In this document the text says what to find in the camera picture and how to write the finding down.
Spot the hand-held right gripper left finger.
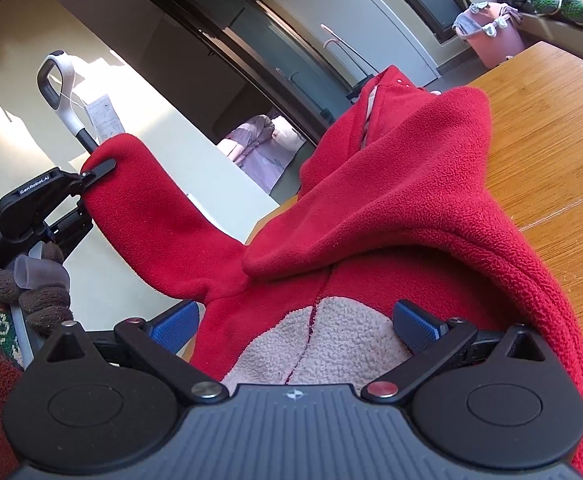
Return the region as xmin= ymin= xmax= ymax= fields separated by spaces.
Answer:
xmin=42 ymin=300 xmax=228 ymax=404

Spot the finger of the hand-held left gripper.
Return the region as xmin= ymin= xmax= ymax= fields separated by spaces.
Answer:
xmin=78 ymin=158 xmax=118 ymax=182
xmin=46 ymin=204 xmax=96 ymax=262

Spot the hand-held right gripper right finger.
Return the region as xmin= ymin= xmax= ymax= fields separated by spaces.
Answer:
xmin=360 ymin=299 xmax=548 ymax=404

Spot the red fleece jacket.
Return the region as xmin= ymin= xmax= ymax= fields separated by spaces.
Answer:
xmin=80 ymin=66 xmax=583 ymax=478

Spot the person's left hand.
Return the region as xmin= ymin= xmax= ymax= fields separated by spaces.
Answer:
xmin=0 ymin=241 xmax=75 ymax=367

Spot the white paper tag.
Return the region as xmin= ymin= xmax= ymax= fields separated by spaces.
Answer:
xmin=86 ymin=94 xmax=125 ymax=142

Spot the white upright vacuum cleaner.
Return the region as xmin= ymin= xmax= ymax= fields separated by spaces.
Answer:
xmin=36 ymin=50 xmax=101 ymax=153

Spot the pink laundry basket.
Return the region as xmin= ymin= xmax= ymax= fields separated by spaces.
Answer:
xmin=452 ymin=2 xmax=525 ymax=69

